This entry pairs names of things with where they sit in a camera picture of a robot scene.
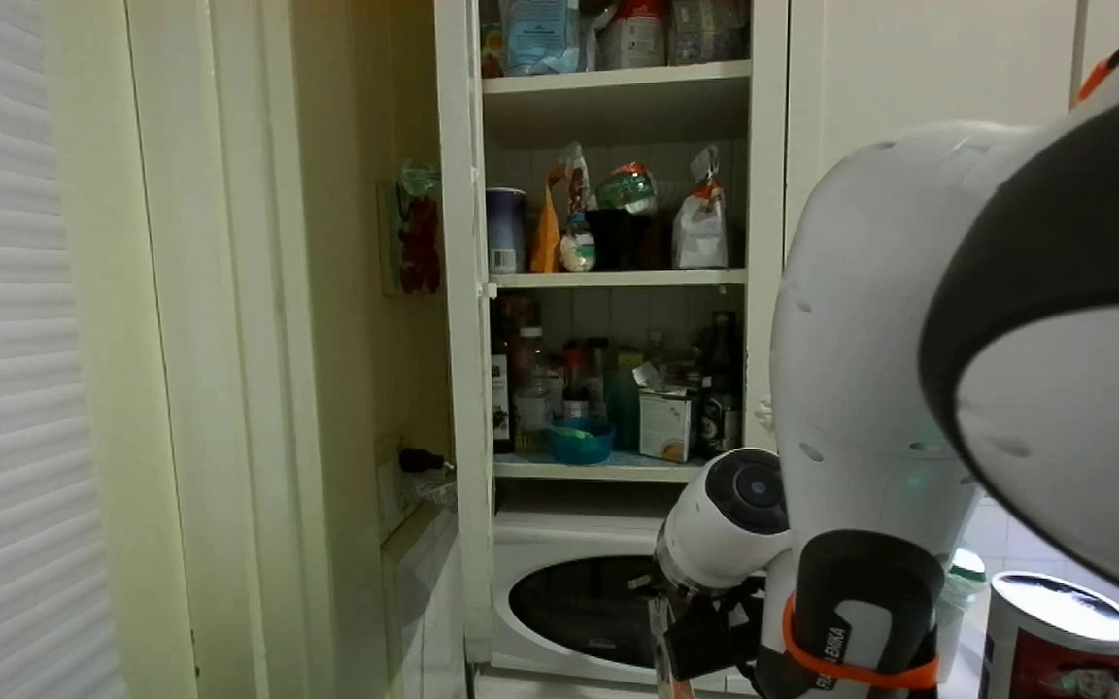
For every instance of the open cupboard door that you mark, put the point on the open cupboard door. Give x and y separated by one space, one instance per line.
298 365

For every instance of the oats canister red label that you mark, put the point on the oats canister red label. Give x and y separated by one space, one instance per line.
1052 637

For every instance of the cream wall cupboard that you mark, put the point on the cream wall cupboard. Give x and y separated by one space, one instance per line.
660 183

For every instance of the white flour bag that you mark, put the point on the white flour bag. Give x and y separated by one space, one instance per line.
700 218

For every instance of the small white box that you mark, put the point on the small white box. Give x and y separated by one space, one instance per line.
661 429

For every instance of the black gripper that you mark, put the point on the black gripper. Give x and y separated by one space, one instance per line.
700 633

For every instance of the dark bottle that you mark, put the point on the dark bottle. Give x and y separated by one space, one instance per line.
721 389

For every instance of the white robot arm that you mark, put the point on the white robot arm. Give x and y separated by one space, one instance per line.
947 327

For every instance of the teal bowl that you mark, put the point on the teal bowl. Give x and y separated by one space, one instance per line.
581 443

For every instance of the white window blind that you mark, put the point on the white window blind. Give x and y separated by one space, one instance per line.
56 632

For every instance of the green lidded plastic container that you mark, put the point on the green lidded plastic container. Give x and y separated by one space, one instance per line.
963 589

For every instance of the orange pouch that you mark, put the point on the orange pouch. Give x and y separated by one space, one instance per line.
547 236

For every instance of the white microwave oven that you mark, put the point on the white microwave oven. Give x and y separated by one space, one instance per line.
560 594

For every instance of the blue plastic package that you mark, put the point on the blue plastic package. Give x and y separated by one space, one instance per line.
540 35

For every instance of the blue white can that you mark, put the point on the blue white can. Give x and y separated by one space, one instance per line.
506 228

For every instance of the green topped black container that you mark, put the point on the green topped black container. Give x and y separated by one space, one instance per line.
623 209

